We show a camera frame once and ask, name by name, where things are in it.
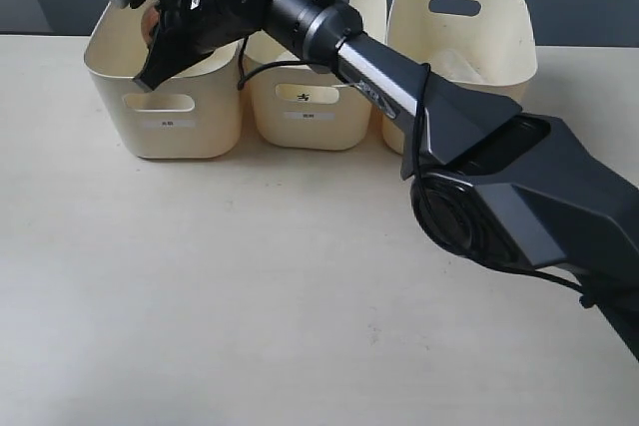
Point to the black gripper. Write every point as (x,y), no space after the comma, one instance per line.
(190,32)

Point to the white paper cup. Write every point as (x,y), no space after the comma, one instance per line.
(297,83)

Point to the brown wooden cup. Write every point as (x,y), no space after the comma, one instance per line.
(149,21)

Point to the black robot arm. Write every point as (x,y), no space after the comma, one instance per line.
(512,191)

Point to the cream plastic bin left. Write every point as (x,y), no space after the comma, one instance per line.
(197,114)

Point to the cream plastic bin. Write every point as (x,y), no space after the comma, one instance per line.
(197,114)
(336,118)
(495,36)

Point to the cream plastic bin middle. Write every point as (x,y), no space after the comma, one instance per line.
(336,118)

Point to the cream plastic bin right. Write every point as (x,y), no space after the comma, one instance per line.
(495,36)

